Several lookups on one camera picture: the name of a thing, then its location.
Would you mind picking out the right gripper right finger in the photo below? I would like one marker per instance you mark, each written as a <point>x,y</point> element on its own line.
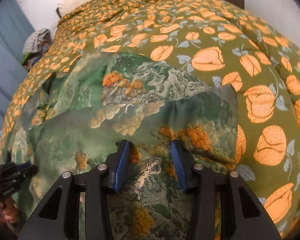
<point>193,179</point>

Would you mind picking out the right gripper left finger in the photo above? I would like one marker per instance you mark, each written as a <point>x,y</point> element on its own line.
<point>106,178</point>

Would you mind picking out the green landscape print garment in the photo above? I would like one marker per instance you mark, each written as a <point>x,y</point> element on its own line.
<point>76,119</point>

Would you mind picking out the pile of clothes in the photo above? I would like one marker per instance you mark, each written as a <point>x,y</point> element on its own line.
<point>36,45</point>

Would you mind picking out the person's left hand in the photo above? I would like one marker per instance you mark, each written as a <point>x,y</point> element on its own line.
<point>8,211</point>

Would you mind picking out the olive orange floral bedspread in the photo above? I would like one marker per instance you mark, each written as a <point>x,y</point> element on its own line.
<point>221,45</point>

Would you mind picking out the grey blue curtain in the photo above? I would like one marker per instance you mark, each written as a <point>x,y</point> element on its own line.
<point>15,28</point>

